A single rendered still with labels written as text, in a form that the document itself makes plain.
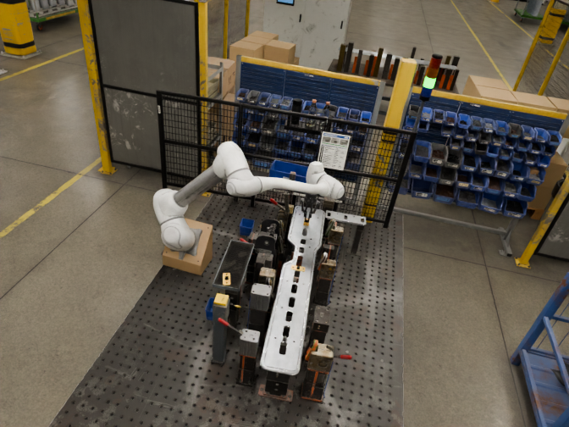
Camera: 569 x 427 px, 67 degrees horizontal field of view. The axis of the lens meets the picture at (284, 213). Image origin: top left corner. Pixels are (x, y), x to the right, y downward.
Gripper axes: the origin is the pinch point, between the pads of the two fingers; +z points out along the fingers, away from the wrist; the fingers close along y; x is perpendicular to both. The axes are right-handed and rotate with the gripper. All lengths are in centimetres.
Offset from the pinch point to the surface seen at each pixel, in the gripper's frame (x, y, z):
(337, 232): -8.3, 21.3, 2.2
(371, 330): -57, 50, 35
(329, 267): -43.3, 18.4, 2.7
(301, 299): -71, 5, 5
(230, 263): -70, -35, -11
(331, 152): 54, 9, -23
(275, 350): -107, -3, 5
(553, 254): 134, 250, 86
